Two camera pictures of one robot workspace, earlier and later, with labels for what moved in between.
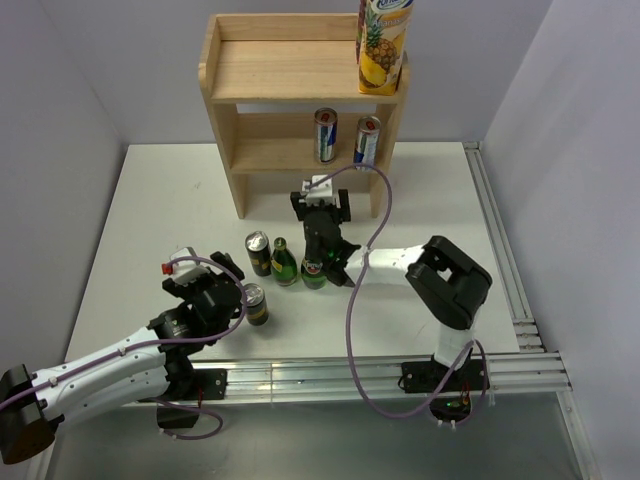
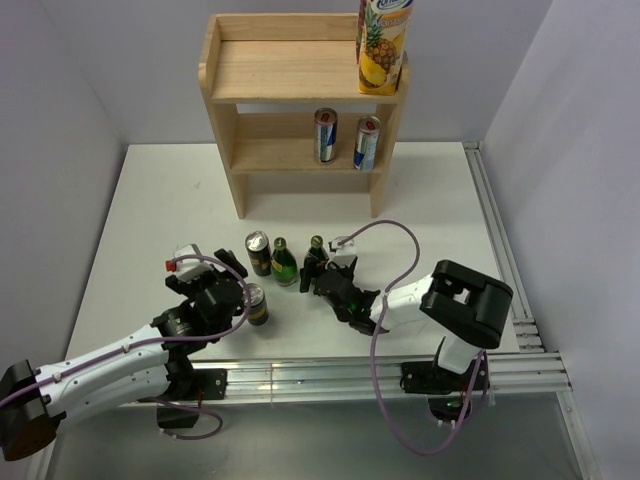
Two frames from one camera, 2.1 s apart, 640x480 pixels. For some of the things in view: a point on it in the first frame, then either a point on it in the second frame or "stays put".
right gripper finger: [298, 206] -> [306, 274]
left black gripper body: [199, 285] stays put
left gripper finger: [178, 290] stays put
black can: [257, 310] stays put
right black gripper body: [310, 255] -> [346, 271]
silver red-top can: [325, 134] stays put
